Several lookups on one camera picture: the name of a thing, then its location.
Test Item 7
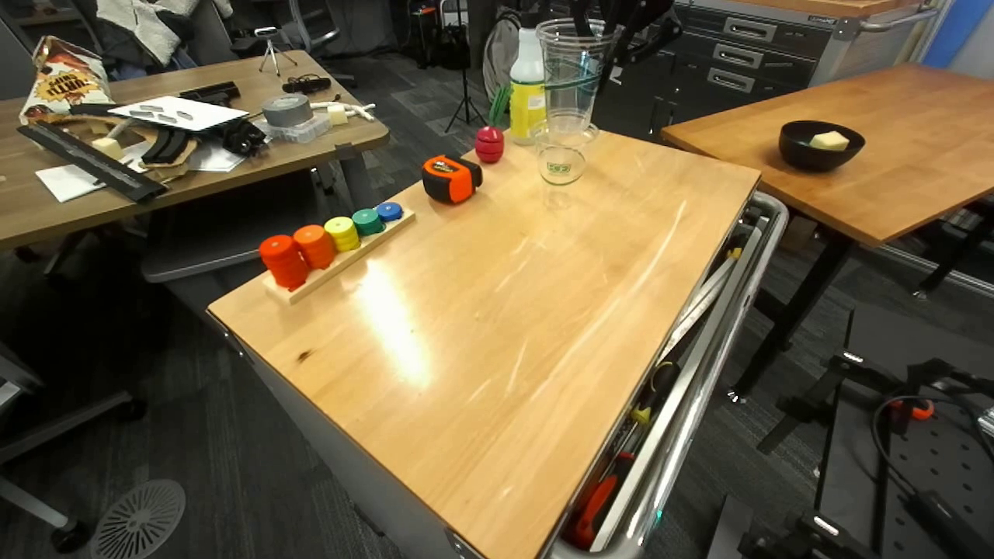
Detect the red toy pepper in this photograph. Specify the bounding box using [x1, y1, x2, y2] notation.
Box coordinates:
[475, 124, 502, 164]

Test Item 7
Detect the wooden office desk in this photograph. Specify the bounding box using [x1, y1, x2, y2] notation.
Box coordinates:
[0, 46, 391, 251]

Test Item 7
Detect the black bowl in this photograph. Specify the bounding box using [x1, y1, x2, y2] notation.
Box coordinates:
[780, 121, 868, 172]

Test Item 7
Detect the orange toy cylinder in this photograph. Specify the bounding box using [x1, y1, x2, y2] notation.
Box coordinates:
[292, 224, 337, 272]

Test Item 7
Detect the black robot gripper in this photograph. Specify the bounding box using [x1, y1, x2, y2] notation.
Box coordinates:
[569, 0, 683, 59]

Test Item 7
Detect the yellow sponge piece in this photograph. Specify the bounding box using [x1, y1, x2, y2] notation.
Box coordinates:
[808, 130, 847, 153]

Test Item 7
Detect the blue toy cylinder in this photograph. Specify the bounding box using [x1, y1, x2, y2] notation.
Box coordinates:
[376, 201, 404, 224]

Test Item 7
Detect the clear plastic cup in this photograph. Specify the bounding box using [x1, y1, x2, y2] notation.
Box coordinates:
[538, 116, 598, 187]
[540, 27, 602, 141]

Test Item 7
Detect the red toy cylinder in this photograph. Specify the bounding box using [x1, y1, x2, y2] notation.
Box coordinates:
[258, 234, 311, 292]

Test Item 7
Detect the wooden toy base board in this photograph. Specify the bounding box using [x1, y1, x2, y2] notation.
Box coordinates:
[260, 204, 416, 306]

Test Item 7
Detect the grey duct tape roll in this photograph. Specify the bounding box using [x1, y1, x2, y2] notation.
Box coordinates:
[264, 95, 315, 127]

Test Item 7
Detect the white paper sheet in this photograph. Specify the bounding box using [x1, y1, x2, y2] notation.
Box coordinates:
[114, 96, 242, 130]

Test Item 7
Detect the metal tool cart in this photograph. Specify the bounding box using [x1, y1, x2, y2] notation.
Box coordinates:
[205, 187, 793, 559]

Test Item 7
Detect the black drawer cabinet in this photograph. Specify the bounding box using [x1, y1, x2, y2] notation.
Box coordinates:
[592, 4, 934, 137]

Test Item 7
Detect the yellow toy cylinder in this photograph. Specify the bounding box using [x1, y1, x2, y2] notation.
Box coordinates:
[323, 218, 360, 251]

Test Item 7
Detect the orange black tape measure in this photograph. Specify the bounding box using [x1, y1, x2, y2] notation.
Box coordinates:
[421, 155, 483, 204]

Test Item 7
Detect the orange handled clamp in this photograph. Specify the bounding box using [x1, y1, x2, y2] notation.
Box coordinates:
[889, 397, 934, 422]

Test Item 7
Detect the yellow spray bottle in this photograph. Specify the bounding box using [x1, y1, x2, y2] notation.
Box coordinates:
[508, 27, 547, 143]

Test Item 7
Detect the black long bar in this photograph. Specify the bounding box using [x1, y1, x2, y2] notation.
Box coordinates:
[18, 124, 166, 201]

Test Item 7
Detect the green toy cylinder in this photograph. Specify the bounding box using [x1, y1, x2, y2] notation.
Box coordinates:
[351, 209, 386, 236]

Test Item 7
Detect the snack bag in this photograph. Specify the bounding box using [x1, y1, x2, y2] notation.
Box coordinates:
[18, 36, 110, 124]

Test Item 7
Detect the wooden side table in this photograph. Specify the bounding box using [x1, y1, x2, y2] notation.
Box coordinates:
[662, 67, 994, 401]

